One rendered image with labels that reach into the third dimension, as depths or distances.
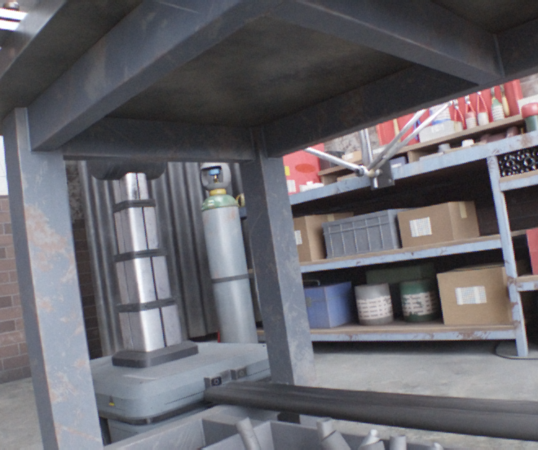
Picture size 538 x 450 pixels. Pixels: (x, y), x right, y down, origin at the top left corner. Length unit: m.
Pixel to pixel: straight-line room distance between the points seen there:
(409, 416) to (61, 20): 0.75
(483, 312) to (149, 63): 1.87
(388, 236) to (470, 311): 0.49
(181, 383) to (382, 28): 0.99
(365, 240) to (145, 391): 1.48
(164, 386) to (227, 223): 1.61
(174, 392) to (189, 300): 2.37
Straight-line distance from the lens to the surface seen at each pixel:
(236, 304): 2.82
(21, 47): 0.79
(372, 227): 2.47
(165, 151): 1.14
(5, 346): 3.55
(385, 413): 0.91
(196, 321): 3.70
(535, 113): 2.36
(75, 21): 0.71
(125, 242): 1.64
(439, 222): 2.30
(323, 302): 2.72
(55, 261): 0.96
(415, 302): 2.51
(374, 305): 2.59
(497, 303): 2.25
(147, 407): 1.32
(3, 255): 3.56
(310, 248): 2.69
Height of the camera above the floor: 0.51
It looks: 3 degrees up
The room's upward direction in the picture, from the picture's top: 9 degrees counter-clockwise
